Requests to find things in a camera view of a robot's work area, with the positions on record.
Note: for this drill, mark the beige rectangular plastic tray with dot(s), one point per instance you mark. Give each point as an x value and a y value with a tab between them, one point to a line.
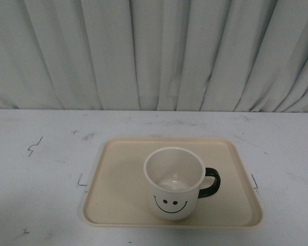
117	194

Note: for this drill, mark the white pleated curtain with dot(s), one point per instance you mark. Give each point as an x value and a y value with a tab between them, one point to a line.
242	56

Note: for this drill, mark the white smiley face mug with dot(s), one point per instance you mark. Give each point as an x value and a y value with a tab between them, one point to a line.
177	178

